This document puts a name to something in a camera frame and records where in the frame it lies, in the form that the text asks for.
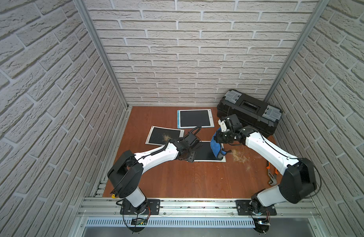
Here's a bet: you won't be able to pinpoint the white drawing tablet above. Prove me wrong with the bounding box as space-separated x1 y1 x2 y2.
145 126 185 146
194 141 226 163

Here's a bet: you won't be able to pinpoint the blue microfiber cleaning mitt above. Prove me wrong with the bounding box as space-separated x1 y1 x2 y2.
210 130 232 160

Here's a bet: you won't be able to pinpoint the blue-edged drawing tablet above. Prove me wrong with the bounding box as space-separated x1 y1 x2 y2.
177 109 215 129

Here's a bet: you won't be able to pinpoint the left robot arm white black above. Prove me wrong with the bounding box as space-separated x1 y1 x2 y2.
107 126 202 208

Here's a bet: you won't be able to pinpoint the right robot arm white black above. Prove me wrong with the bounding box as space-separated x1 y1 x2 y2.
211 115 317 213

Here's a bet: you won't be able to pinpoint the black toolbox grey latches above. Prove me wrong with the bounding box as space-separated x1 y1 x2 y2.
217 89 283 138

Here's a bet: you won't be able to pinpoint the orange handled pliers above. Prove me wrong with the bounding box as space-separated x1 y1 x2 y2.
266 162 279 186

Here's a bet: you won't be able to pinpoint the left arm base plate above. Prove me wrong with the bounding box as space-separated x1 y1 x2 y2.
120 199 161 215

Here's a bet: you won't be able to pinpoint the aluminium mounting rail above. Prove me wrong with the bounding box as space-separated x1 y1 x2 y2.
77 197 321 218

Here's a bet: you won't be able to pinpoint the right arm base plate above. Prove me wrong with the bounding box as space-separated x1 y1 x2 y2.
235 199 277 216

